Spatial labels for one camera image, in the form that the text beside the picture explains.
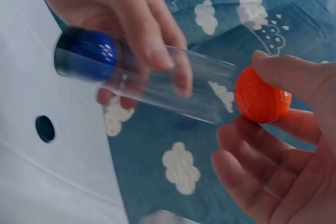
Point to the orange golf ball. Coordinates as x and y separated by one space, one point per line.
260 98

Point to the clear plastic tube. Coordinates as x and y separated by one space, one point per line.
168 95

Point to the person's right hand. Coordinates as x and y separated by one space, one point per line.
302 161

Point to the person's left fingers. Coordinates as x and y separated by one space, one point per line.
157 35

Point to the blue ball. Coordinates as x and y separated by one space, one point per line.
94 56

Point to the person's left hand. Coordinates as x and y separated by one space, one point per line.
99 1

